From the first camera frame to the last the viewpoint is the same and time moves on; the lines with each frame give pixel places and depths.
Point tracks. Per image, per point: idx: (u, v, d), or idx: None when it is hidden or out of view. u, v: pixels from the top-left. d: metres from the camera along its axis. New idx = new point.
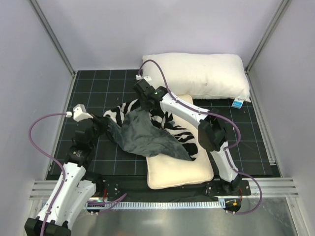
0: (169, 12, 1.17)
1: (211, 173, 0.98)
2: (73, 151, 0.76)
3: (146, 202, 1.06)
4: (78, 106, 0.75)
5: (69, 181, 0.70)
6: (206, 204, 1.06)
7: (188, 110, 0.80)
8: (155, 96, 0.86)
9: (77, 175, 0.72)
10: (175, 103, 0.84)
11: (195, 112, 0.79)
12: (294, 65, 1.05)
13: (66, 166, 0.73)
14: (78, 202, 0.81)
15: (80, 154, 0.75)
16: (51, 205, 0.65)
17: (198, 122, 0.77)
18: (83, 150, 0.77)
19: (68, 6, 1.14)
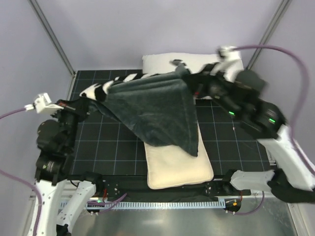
0: (169, 13, 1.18)
1: (211, 173, 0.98)
2: (43, 164, 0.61)
3: (146, 202, 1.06)
4: (39, 98, 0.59)
5: (47, 204, 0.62)
6: (206, 204, 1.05)
7: (305, 169, 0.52)
8: (265, 120, 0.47)
9: (56, 194, 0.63)
10: (291, 148, 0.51)
11: (311, 173, 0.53)
12: (294, 65, 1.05)
13: (39, 187, 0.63)
14: (77, 205, 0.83)
15: (52, 167, 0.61)
16: (35, 232, 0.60)
17: (307, 187, 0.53)
18: (55, 159, 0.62)
19: (68, 6, 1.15)
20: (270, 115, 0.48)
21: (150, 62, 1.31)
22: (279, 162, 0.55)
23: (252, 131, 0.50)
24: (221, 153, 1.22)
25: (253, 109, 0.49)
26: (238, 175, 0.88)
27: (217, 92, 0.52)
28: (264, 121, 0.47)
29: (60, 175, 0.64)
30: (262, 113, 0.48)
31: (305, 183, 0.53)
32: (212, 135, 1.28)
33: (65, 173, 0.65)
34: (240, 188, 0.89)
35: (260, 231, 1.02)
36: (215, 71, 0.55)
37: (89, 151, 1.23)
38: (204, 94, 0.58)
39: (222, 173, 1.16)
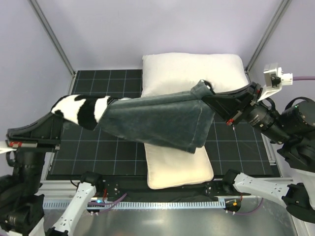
0: (169, 12, 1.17)
1: (211, 172, 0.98)
2: (5, 219, 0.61)
3: (145, 202, 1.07)
4: None
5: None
6: (205, 204, 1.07)
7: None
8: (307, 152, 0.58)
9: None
10: None
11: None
12: (294, 65, 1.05)
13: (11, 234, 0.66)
14: (77, 210, 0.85)
15: (14, 221, 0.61)
16: None
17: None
18: (18, 211, 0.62)
19: (68, 5, 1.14)
20: (310, 148, 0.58)
21: (150, 62, 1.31)
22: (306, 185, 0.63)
23: (296, 159, 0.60)
24: (221, 153, 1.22)
25: (303, 143, 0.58)
26: (243, 179, 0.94)
27: (264, 120, 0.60)
28: (307, 153, 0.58)
29: (27, 224, 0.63)
30: (301, 145, 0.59)
31: None
32: (212, 135, 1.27)
33: (33, 218, 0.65)
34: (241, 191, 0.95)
35: (260, 231, 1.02)
36: (255, 100, 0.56)
37: (89, 151, 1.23)
38: (242, 119, 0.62)
39: (222, 173, 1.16)
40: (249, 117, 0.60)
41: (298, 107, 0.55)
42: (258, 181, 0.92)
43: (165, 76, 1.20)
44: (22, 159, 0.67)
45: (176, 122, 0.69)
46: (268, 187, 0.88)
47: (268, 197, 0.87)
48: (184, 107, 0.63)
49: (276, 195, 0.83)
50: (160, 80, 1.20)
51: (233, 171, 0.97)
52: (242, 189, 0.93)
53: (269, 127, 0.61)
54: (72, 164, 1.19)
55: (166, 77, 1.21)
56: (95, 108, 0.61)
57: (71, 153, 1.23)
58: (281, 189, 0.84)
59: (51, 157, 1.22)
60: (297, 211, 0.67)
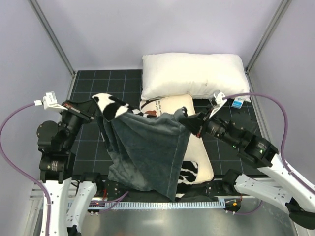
0: (169, 12, 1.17)
1: (210, 172, 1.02)
2: (47, 165, 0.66)
3: (146, 202, 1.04)
4: (48, 95, 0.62)
5: (56, 202, 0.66)
6: (206, 205, 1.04)
7: (305, 191, 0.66)
8: (259, 155, 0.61)
9: (63, 191, 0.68)
10: (288, 174, 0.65)
11: (314, 195, 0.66)
12: (294, 66, 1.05)
13: (47, 186, 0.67)
14: (81, 206, 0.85)
15: (56, 166, 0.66)
16: (47, 231, 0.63)
17: None
18: (59, 159, 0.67)
19: (67, 5, 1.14)
20: (263, 148, 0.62)
21: (150, 62, 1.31)
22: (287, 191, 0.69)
23: (244, 158, 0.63)
24: (221, 153, 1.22)
25: (255, 145, 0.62)
26: (246, 181, 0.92)
27: (219, 132, 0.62)
28: (257, 156, 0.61)
29: (66, 173, 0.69)
30: (256, 144, 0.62)
31: (313, 206, 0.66)
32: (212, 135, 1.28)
33: (70, 171, 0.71)
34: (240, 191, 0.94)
35: (260, 231, 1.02)
36: (206, 116, 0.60)
37: (88, 151, 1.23)
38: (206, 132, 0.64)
39: (222, 173, 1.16)
40: (206, 131, 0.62)
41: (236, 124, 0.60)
42: (262, 184, 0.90)
43: (165, 76, 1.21)
44: (67, 118, 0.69)
45: (159, 138, 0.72)
46: (271, 189, 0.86)
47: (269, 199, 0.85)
48: (169, 131, 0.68)
49: (279, 200, 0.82)
50: (161, 80, 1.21)
51: (236, 173, 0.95)
52: (243, 190, 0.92)
53: (224, 135, 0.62)
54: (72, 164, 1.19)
55: (166, 77, 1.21)
56: (118, 108, 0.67)
57: None
58: (284, 195, 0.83)
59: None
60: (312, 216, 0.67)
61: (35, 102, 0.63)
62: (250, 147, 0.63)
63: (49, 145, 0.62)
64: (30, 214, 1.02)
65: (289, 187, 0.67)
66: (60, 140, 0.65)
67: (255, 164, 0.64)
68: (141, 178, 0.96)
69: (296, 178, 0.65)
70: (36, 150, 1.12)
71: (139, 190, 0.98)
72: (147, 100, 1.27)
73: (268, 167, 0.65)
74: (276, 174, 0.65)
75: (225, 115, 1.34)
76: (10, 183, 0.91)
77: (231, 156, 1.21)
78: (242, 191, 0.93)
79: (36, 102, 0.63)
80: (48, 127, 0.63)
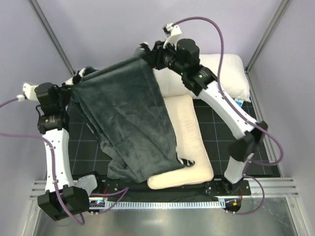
0: (169, 12, 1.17)
1: (211, 172, 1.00)
2: (45, 120, 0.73)
3: (146, 202, 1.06)
4: (25, 84, 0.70)
5: (58, 147, 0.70)
6: (205, 204, 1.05)
7: (234, 114, 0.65)
8: (198, 80, 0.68)
9: (63, 137, 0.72)
10: (222, 98, 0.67)
11: (242, 119, 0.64)
12: (294, 65, 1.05)
13: (47, 136, 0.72)
14: (83, 180, 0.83)
15: (55, 119, 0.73)
16: (55, 174, 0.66)
17: (241, 133, 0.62)
18: (54, 114, 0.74)
19: (67, 5, 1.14)
20: (203, 74, 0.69)
21: None
22: (226, 123, 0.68)
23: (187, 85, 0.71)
24: (221, 153, 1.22)
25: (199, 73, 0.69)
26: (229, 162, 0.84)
27: (170, 61, 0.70)
28: (197, 80, 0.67)
29: (64, 125, 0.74)
30: (198, 72, 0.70)
31: (239, 130, 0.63)
32: (212, 135, 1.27)
33: (67, 126, 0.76)
34: (230, 177, 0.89)
35: (260, 231, 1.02)
36: (161, 46, 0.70)
37: (88, 151, 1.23)
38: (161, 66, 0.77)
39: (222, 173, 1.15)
40: (160, 61, 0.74)
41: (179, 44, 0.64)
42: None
43: None
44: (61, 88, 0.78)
45: (133, 82, 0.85)
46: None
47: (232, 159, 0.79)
48: (129, 66, 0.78)
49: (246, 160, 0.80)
50: (161, 80, 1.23)
51: None
52: (235, 178, 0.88)
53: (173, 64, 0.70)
54: (72, 164, 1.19)
55: None
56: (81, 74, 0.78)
57: (71, 153, 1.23)
58: None
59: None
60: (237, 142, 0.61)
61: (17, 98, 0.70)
62: (192, 73, 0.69)
63: (47, 96, 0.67)
64: (30, 214, 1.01)
65: (223, 111, 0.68)
66: (56, 98, 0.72)
67: (195, 90, 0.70)
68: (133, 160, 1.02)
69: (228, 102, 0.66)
70: (36, 150, 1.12)
71: (136, 179, 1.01)
72: None
73: (204, 90, 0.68)
74: (210, 98, 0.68)
75: None
76: (9, 183, 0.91)
77: None
78: (236, 181, 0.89)
79: (18, 97, 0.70)
80: (46, 84, 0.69)
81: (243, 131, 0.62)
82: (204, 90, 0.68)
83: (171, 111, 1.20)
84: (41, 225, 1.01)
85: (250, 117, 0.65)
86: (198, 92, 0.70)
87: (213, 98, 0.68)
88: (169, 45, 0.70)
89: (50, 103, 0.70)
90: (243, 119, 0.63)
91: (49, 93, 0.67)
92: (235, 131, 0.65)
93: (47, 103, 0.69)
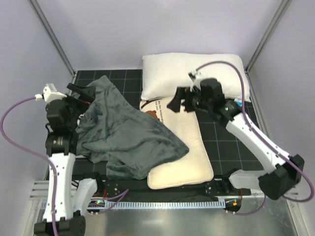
0: (169, 12, 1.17)
1: (210, 172, 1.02)
2: (53, 140, 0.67)
3: (146, 202, 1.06)
4: (46, 87, 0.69)
5: (62, 173, 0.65)
6: (206, 205, 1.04)
7: (265, 147, 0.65)
8: (224, 112, 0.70)
9: (68, 163, 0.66)
10: (249, 130, 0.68)
11: (272, 152, 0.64)
12: (294, 65, 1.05)
13: (52, 159, 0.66)
14: (82, 196, 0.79)
15: (63, 140, 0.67)
16: (53, 203, 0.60)
17: (272, 166, 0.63)
18: (63, 135, 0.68)
19: (67, 4, 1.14)
20: (229, 107, 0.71)
21: (150, 62, 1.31)
22: (256, 155, 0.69)
23: (214, 117, 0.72)
24: (221, 153, 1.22)
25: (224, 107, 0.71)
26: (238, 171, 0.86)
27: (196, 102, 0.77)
28: (223, 112, 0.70)
29: (71, 148, 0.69)
30: (225, 104, 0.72)
31: (270, 163, 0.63)
32: (212, 135, 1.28)
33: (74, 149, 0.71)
34: (236, 184, 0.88)
35: (260, 231, 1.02)
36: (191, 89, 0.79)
37: None
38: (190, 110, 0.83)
39: (222, 173, 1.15)
40: (188, 102, 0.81)
41: (201, 81, 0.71)
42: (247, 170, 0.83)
43: (164, 75, 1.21)
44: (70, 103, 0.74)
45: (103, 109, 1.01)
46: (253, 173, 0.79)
47: (253, 185, 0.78)
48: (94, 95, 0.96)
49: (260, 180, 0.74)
50: (160, 80, 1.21)
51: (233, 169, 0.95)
52: (239, 184, 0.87)
53: (201, 102, 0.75)
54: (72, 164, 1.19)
55: (166, 76, 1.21)
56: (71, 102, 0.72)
57: None
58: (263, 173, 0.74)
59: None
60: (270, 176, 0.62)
61: (35, 98, 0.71)
62: (218, 105, 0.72)
63: (57, 116, 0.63)
64: (30, 214, 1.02)
65: (252, 144, 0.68)
66: (67, 117, 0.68)
67: (222, 122, 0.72)
68: (128, 158, 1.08)
69: (256, 134, 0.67)
70: (35, 149, 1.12)
71: (138, 176, 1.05)
72: (147, 100, 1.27)
73: (230, 122, 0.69)
74: (237, 130, 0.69)
75: None
76: (10, 183, 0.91)
77: (231, 155, 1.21)
78: (237, 187, 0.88)
79: (36, 97, 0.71)
80: (57, 103, 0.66)
81: (274, 164, 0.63)
82: (230, 121, 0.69)
83: (171, 111, 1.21)
84: None
85: (282, 150, 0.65)
86: (225, 124, 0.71)
87: (239, 130, 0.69)
88: (195, 88, 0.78)
89: (61, 122, 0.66)
90: (274, 152, 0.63)
91: (59, 113, 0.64)
92: (266, 165, 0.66)
93: (58, 123, 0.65)
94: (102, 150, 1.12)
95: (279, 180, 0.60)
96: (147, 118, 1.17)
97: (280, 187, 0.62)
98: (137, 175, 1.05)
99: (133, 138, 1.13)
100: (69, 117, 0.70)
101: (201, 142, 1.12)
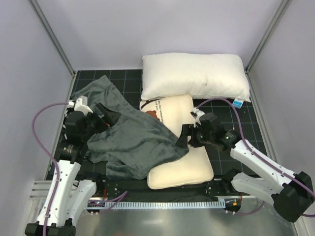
0: (169, 12, 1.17)
1: (210, 173, 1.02)
2: (64, 147, 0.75)
3: (146, 202, 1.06)
4: (80, 99, 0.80)
5: (64, 180, 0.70)
6: (206, 205, 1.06)
7: (267, 168, 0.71)
8: (226, 141, 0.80)
9: (72, 172, 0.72)
10: (251, 154, 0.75)
11: (277, 172, 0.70)
12: (294, 65, 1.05)
13: (60, 165, 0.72)
14: (79, 198, 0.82)
15: (72, 148, 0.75)
16: (49, 208, 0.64)
17: (279, 185, 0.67)
18: (74, 144, 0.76)
19: (67, 5, 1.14)
20: (229, 136, 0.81)
21: (150, 62, 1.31)
22: (262, 176, 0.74)
23: (219, 144, 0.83)
24: (221, 153, 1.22)
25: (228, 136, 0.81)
26: (241, 177, 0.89)
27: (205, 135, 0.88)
28: (224, 140, 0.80)
29: (78, 157, 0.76)
30: (225, 134, 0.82)
31: (277, 182, 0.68)
32: None
33: (80, 159, 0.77)
34: (239, 189, 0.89)
35: (260, 231, 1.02)
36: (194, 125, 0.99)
37: None
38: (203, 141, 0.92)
39: (222, 173, 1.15)
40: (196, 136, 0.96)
41: (201, 117, 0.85)
42: (256, 180, 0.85)
43: (164, 75, 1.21)
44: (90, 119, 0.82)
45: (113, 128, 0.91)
46: (263, 184, 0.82)
47: (263, 196, 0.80)
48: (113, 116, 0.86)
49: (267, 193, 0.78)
50: (159, 80, 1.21)
51: (234, 170, 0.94)
52: (240, 187, 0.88)
53: (207, 133, 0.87)
54: None
55: (166, 77, 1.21)
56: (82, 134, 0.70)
57: None
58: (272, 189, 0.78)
59: (56, 139, 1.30)
60: (280, 196, 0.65)
61: (68, 103, 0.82)
62: (220, 135, 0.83)
63: (74, 125, 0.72)
64: (30, 214, 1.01)
65: (257, 168, 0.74)
66: (82, 130, 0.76)
67: (224, 149, 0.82)
68: (128, 158, 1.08)
69: (259, 158, 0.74)
70: (35, 149, 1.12)
71: (138, 175, 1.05)
72: (147, 100, 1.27)
73: (232, 148, 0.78)
74: (240, 154, 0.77)
75: (224, 114, 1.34)
76: (10, 183, 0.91)
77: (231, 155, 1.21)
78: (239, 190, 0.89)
79: (69, 103, 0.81)
80: (77, 114, 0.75)
81: (281, 183, 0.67)
82: (233, 148, 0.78)
83: (171, 111, 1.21)
84: None
85: (286, 169, 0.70)
86: (228, 151, 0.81)
87: (242, 155, 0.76)
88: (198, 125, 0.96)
89: (76, 132, 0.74)
90: (278, 172, 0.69)
91: (76, 123, 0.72)
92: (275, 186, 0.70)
93: (73, 132, 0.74)
94: (102, 150, 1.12)
95: (290, 198, 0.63)
96: (147, 118, 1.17)
97: (296, 205, 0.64)
98: (137, 175, 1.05)
99: (133, 138, 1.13)
100: (84, 131, 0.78)
101: None
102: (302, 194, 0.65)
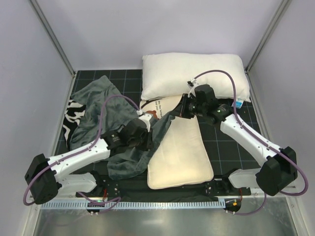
0: (170, 12, 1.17)
1: (210, 173, 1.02)
2: (111, 135, 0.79)
3: (145, 202, 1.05)
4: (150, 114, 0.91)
5: (91, 153, 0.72)
6: (206, 205, 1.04)
7: (255, 141, 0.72)
8: (217, 114, 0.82)
9: (102, 153, 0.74)
10: (239, 128, 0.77)
11: (263, 145, 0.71)
12: (294, 65, 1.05)
13: (100, 142, 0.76)
14: (79, 182, 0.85)
15: (115, 140, 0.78)
16: (64, 159, 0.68)
17: (264, 157, 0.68)
18: (120, 138, 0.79)
19: (67, 5, 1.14)
20: (221, 110, 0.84)
21: (150, 62, 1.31)
22: (250, 151, 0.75)
23: (209, 118, 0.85)
24: (221, 153, 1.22)
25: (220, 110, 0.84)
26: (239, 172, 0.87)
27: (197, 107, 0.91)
28: (215, 114, 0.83)
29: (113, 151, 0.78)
30: (217, 108, 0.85)
31: (262, 154, 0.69)
32: (212, 135, 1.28)
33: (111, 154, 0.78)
34: (236, 186, 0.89)
35: (260, 231, 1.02)
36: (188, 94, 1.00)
37: None
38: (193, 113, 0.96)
39: (222, 173, 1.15)
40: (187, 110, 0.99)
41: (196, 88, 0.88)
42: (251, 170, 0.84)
43: (164, 75, 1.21)
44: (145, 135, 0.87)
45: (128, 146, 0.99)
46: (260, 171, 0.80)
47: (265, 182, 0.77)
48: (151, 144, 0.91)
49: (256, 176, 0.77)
50: (160, 80, 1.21)
51: (233, 169, 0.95)
52: (239, 184, 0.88)
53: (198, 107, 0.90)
54: None
55: (166, 77, 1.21)
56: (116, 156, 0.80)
57: None
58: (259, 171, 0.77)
59: (56, 138, 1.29)
60: (263, 169, 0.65)
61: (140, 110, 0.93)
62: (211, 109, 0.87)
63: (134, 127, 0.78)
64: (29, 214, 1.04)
65: (244, 141, 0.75)
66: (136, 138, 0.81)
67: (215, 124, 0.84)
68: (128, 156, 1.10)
69: (246, 131, 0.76)
70: (36, 149, 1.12)
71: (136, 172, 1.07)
72: (147, 100, 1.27)
73: (222, 122, 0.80)
74: (230, 128, 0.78)
75: None
76: (10, 183, 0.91)
77: (231, 155, 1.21)
78: (238, 186, 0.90)
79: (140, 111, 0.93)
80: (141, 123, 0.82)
81: (266, 156, 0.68)
82: (223, 121, 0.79)
83: None
84: (41, 226, 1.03)
85: (272, 143, 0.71)
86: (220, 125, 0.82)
87: (232, 128, 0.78)
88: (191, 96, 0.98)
89: (131, 132, 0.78)
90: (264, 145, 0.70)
91: (136, 128, 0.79)
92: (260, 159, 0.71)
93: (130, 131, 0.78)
94: None
95: (272, 170, 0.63)
96: None
97: (277, 179, 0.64)
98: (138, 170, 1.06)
99: None
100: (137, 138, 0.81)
101: (200, 141, 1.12)
102: (284, 169, 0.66)
